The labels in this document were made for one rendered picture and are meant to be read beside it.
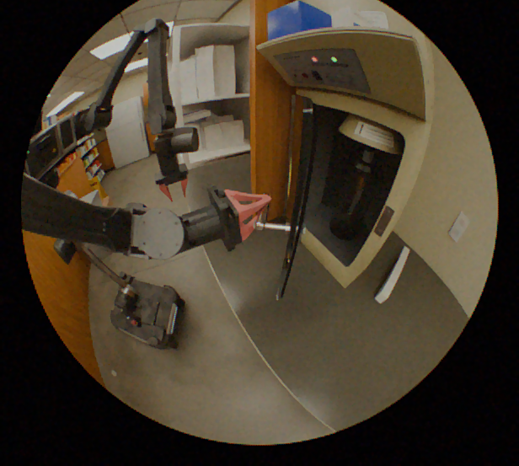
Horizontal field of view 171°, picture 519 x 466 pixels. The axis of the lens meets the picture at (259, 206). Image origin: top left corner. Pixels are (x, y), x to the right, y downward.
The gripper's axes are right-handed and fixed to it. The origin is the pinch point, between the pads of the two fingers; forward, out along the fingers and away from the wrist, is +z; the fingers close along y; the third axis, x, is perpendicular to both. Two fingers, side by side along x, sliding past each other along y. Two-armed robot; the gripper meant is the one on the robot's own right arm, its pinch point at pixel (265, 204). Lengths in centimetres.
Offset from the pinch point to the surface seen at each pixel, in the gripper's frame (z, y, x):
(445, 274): 61, -25, -54
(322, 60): 9.8, 26.0, -1.0
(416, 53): 7.7, 28.6, -17.4
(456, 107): 61, 35, -25
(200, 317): -38, -120, 31
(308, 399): -10.5, -26.0, -39.0
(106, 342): -152, -119, 24
